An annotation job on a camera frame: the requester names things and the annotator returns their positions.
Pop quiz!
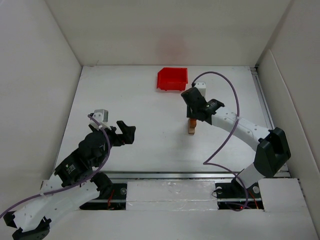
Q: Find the tan short wood block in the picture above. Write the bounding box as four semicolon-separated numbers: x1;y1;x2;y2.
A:
188;127;196;135

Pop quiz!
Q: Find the red plastic bin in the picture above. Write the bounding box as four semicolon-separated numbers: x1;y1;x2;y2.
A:
156;67;188;92

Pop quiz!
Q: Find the reddish brown house block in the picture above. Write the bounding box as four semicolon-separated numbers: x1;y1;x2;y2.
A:
189;118;197;129

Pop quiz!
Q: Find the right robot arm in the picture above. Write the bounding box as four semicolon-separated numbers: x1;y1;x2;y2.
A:
181;87;291;189

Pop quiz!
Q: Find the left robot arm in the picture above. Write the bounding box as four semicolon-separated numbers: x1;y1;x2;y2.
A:
0;120;136;240

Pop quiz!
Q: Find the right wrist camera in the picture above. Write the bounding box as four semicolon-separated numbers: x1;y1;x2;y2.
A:
192;81;207;98

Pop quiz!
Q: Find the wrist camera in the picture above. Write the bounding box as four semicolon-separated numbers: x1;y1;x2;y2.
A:
192;81;207;98
89;109;110;130

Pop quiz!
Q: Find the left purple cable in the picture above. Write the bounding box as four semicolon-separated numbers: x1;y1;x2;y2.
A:
0;113;112;221

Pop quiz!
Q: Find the purple cable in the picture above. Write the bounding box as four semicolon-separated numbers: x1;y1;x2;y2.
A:
191;71;263;212
0;113;112;221

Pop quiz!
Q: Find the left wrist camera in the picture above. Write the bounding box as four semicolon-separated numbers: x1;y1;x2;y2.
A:
89;109;110;130

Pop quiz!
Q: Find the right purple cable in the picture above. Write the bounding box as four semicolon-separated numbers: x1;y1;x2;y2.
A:
191;71;263;212

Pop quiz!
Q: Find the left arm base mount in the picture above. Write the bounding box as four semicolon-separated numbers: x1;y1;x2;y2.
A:
79;183;127;211

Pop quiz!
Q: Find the aluminium front rail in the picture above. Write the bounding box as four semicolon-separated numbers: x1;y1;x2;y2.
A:
52;171;292;180

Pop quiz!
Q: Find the aluminium rail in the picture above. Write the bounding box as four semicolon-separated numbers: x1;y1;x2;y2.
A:
52;171;292;180
250;67;291;178

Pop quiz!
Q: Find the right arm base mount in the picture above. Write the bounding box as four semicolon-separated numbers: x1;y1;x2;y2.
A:
211;182;264;211

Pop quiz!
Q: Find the aluminium right rail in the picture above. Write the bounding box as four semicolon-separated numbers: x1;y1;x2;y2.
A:
250;67;291;178

